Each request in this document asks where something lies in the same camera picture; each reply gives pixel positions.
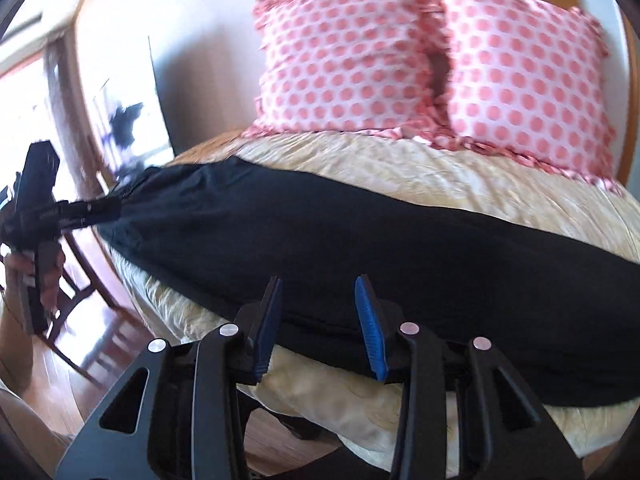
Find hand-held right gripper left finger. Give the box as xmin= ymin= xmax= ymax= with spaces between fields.
xmin=55 ymin=276 xmax=284 ymax=480

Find dark glass panel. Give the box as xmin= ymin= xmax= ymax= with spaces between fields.
xmin=95 ymin=35 xmax=177 ymax=171

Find person's left hand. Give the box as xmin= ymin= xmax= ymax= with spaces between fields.
xmin=4 ymin=250 xmax=67 ymax=308

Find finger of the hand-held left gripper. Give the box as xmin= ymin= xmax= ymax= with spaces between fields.
xmin=52 ymin=195 xmax=124 ymax=231

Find wooden chair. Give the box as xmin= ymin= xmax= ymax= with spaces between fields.
xmin=44 ymin=227 xmax=151 ymax=387

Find pink polka dot pillow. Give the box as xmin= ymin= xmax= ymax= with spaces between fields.
xmin=243 ymin=0 xmax=451 ymax=140
xmin=434 ymin=0 xmax=619 ymax=187

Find brown curtain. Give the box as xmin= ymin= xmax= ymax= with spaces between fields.
xmin=44 ymin=42 xmax=81 ymax=171

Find bright window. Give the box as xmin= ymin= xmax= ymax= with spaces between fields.
xmin=0 ymin=55 xmax=57 ymax=201

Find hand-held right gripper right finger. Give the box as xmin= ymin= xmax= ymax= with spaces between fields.
xmin=354 ymin=275 xmax=584 ymax=480

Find black pants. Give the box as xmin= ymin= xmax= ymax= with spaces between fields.
xmin=94 ymin=156 xmax=640 ymax=407

